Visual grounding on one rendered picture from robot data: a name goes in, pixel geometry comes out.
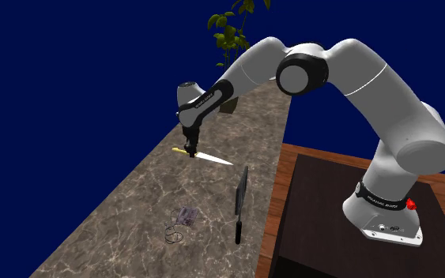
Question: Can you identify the green potted plant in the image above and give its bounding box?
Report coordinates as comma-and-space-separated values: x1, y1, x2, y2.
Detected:
207, 0, 272, 115

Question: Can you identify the black cleaver knife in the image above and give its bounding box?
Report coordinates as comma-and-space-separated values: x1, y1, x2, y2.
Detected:
234, 165, 250, 246

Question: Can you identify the dark robot stand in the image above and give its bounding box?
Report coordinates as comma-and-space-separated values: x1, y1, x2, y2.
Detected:
269, 153, 445, 278

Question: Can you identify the purple card with black cord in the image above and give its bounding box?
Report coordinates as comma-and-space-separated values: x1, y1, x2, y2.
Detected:
163, 205, 201, 245

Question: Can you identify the yellow handled knife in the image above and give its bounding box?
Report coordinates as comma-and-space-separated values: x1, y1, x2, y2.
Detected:
171, 147, 234, 167

